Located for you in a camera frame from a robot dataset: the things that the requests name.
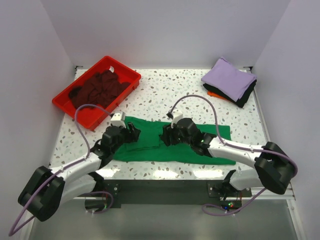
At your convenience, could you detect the green t shirt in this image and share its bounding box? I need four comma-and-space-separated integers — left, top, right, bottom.
113, 116, 236, 166

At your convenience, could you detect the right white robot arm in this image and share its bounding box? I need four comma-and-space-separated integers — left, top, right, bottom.
160, 118, 298, 197

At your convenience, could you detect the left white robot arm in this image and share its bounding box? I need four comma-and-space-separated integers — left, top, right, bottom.
17, 122, 141, 222

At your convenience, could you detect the folded orange t shirt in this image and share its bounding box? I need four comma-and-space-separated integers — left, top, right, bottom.
207, 91, 226, 100

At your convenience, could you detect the dark red t shirt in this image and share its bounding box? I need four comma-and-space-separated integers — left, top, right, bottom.
68, 70, 130, 109

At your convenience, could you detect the red plastic bin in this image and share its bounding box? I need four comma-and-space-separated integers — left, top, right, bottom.
52, 56, 141, 118

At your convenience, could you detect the folded black t shirt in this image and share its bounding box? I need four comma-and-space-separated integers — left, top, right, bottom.
202, 80, 257, 108

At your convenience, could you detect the folded lilac t shirt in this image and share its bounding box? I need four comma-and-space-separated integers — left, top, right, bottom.
201, 57, 257, 101

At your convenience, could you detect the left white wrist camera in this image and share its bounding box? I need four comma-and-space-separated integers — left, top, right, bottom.
110, 111, 126, 128

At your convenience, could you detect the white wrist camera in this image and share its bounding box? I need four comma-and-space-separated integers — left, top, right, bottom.
110, 111, 126, 128
167, 109, 183, 125

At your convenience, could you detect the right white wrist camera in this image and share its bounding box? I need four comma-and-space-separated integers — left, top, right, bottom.
167, 109, 183, 125

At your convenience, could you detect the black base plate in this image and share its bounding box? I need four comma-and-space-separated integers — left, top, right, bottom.
92, 179, 252, 209

